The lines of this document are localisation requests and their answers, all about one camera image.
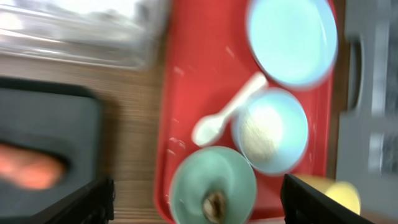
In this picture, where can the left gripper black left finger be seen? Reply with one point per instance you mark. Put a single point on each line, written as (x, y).
(91, 204)

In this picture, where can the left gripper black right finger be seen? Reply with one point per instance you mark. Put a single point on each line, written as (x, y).
(304, 204)

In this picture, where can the orange carrot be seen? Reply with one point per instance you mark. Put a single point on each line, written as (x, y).
(29, 169)

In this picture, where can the light blue rice bowl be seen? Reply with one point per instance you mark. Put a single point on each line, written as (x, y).
(295, 134)

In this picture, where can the pile of white rice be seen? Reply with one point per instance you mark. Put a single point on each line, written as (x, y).
(261, 133)

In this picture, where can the brown food scrap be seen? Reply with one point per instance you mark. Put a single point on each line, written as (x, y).
(214, 206)

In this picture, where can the black waste tray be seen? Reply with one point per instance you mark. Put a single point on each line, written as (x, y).
(55, 118)

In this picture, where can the grey dishwasher rack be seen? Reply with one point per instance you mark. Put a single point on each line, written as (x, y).
(367, 140)

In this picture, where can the yellow plastic cup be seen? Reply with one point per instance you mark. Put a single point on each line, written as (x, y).
(343, 193)

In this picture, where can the mint green bowl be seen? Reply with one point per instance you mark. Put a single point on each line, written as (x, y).
(212, 169)

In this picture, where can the white plastic spoon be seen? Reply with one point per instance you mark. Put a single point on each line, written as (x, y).
(209, 129)

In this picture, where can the large light blue plate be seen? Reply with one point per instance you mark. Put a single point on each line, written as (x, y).
(294, 41)

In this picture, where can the red serving tray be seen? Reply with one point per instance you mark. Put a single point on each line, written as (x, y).
(208, 60)

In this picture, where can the clear plastic bin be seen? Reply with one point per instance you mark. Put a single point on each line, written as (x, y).
(106, 33)

